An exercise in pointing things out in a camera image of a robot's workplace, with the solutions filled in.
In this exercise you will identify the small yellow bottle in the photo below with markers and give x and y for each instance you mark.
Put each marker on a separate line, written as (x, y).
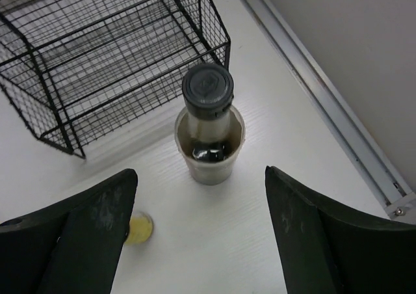
(140, 228)

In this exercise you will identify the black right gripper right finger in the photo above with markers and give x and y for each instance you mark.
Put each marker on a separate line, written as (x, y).
(328, 247)

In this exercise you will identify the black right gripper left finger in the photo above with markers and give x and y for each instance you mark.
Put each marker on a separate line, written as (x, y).
(72, 246)

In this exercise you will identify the aluminium table edge rail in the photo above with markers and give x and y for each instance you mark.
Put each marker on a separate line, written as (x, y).
(383, 179)

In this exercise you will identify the tall dark sauce bottle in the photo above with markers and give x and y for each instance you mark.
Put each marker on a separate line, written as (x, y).
(209, 131)

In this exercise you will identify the black wire basket rack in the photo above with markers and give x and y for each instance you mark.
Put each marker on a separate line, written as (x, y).
(76, 70)

